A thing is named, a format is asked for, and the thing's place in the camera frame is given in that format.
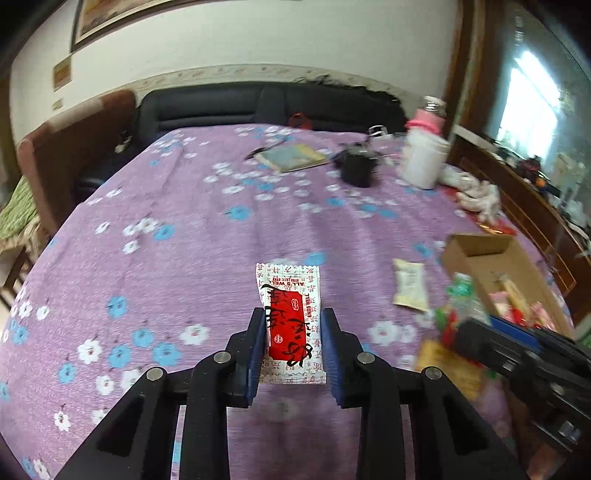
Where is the green patterned cushion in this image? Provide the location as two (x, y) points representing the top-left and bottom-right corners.
(0, 178), (51, 259)

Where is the brown upholstered chair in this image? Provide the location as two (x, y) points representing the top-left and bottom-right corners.
(18, 90), (137, 236)

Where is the white cotton glove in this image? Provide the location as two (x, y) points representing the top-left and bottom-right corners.
(457, 180), (502, 224)
(441, 167), (476, 190)

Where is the yellow snack packet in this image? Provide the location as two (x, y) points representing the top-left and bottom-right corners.
(416, 339), (485, 402)

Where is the red white printed snack packet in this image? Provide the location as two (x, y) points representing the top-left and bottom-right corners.
(255, 262), (328, 386)

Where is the green snack packet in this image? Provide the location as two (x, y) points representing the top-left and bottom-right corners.
(445, 272), (490, 324)

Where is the black cup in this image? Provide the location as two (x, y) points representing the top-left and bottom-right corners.
(339, 141), (379, 188)

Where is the wooden framed etched mirror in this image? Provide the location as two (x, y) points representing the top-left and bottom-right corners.
(443, 0), (591, 162)

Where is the red plastic bag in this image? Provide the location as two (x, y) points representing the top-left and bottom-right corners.
(462, 210), (513, 235)

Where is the pink sleeved bottle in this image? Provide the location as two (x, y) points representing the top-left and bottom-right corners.
(405, 96), (448, 139)

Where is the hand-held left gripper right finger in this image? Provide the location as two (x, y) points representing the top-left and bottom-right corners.
(321, 307), (529, 480)

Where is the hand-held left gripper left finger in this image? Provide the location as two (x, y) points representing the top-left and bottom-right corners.
(55, 305), (269, 480)

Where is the thin paperback book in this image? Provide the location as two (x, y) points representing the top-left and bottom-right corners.
(254, 143), (331, 174)

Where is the black leather sofa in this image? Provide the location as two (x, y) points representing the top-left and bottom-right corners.
(76, 82), (407, 204)

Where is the beige snack packet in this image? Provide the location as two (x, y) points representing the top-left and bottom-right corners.
(392, 258), (430, 312)

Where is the small wall plaque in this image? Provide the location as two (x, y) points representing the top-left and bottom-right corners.
(52, 55), (74, 90)

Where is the framed horse painting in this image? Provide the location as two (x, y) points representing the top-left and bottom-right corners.
(70, 0), (185, 52)

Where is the shallow cardboard box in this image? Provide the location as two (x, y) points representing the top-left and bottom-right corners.
(438, 233), (575, 342)

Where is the pile of assorted snack packets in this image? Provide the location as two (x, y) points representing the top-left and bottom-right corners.
(487, 274), (561, 333)

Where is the black pen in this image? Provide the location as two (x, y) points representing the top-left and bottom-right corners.
(245, 143), (287, 160)

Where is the brick pattern wooden counter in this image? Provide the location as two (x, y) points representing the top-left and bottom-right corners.
(450, 124), (591, 324)

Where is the white plastic jar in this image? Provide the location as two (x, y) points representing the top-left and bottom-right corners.
(401, 134), (451, 190)

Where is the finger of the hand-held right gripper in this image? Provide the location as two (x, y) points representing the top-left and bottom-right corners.
(490, 315), (591, 365)
(454, 320), (568, 384)

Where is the clutter of small counter items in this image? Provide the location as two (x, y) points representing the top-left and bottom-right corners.
(494, 134), (591, 259)

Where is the black garment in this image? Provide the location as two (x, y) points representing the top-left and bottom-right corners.
(295, 74), (402, 100)

